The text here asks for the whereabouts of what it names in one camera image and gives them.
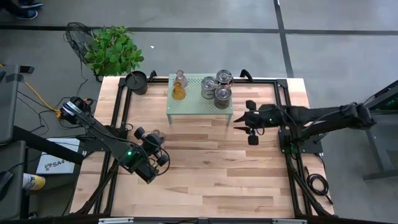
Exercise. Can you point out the black aluminium table frame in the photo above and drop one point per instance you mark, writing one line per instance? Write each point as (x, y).
(119, 99)

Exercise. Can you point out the black floor fan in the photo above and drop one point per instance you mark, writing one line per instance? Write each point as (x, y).
(76, 39)

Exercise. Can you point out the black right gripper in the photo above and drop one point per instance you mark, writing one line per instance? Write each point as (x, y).
(264, 116)

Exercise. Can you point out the silver metal bracket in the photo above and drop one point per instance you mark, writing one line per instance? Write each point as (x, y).
(289, 221)
(115, 220)

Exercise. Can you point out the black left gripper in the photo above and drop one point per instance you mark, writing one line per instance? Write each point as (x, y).
(152, 146)

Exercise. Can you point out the green leafy plant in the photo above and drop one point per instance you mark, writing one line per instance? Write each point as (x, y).
(112, 53)

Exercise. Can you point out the person's foot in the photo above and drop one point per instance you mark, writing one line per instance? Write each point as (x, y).
(27, 14)
(31, 4)

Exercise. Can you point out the amber glass candle holder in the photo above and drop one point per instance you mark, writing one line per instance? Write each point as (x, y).
(178, 93)

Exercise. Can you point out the yellow white can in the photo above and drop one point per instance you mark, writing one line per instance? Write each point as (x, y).
(34, 182)

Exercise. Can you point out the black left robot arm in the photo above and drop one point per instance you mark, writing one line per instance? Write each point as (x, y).
(105, 137)

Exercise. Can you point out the black metal stand beam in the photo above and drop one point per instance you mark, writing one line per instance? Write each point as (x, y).
(46, 144)

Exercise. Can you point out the green perforated metal shelf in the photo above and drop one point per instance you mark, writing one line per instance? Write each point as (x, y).
(192, 107)

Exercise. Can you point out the grey metal stand frame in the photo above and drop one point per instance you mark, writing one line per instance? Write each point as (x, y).
(377, 149)

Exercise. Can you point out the metal tin candle holder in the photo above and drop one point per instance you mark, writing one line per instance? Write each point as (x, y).
(208, 90)
(222, 99)
(224, 77)

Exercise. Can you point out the pink glass candle holder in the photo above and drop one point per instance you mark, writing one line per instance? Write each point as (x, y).
(181, 80)
(160, 134)

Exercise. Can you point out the black plant pot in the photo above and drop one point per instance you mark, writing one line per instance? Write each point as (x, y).
(136, 84)

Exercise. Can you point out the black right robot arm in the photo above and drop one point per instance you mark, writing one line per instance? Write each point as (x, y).
(326, 115)

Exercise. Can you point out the grey cabinet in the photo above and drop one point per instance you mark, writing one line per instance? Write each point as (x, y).
(9, 102)

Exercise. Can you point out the white printed box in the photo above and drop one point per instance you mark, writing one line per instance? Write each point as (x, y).
(59, 165)

